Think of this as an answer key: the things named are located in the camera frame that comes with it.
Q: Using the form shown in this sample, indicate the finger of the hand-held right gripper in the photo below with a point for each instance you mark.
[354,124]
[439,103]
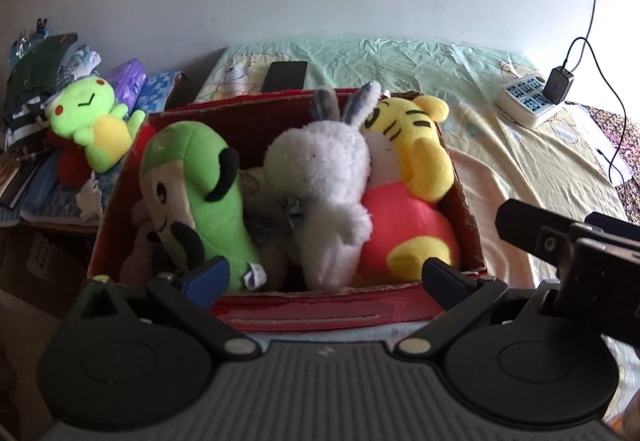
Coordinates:
[530,228]

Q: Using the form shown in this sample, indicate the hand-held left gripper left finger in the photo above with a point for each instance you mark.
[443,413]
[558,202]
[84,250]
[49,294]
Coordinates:
[207,282]

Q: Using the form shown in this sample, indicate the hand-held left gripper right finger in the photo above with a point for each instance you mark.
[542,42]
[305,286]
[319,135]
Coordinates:
[442,282]

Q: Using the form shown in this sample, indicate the yellow tiger plush toy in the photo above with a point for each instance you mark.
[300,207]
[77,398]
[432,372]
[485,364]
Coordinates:
[415,221]

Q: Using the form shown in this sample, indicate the pink plush toy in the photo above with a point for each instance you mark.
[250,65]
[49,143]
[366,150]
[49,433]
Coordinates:
[140,246]

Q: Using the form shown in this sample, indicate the green pea plush toy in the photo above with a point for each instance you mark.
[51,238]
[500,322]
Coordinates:
[200,201]

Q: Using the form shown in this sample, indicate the red cardboard box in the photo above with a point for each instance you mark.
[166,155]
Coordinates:
[310,308]

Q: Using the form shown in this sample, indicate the white rabbit plush toy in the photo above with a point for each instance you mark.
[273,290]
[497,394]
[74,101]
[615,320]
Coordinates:
[320,181]

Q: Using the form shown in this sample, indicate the white paper booklet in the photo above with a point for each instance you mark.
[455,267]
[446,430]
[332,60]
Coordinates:
[595,141]

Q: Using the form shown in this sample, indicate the brown floral blanket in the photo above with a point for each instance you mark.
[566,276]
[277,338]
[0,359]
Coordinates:
[631,156]

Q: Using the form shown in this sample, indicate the white power strip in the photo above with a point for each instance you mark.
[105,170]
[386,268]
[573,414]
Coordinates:
[525,103]

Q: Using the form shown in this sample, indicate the white crumpled tissue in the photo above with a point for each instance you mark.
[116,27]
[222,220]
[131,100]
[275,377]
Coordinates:
[91,196]

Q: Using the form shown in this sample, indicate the black charger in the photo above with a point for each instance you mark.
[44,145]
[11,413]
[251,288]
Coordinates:
[559,86]

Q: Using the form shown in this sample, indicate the red plush toy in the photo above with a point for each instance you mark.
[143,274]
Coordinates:
[70,166]

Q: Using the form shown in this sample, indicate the green frog plush toy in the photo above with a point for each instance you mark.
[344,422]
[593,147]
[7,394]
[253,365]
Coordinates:
[95,121]

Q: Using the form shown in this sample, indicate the blue patterned cloth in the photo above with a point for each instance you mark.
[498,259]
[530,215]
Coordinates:
[160,88]

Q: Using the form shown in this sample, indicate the purple box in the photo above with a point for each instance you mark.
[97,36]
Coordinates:
[127,83]

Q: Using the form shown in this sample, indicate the black phone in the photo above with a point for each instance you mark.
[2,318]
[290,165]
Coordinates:
[285,77]

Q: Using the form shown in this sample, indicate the white patterned cloth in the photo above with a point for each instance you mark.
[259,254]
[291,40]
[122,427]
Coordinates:
[80,63]

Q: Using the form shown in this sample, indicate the dark green bag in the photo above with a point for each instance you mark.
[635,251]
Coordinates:
[35,66]

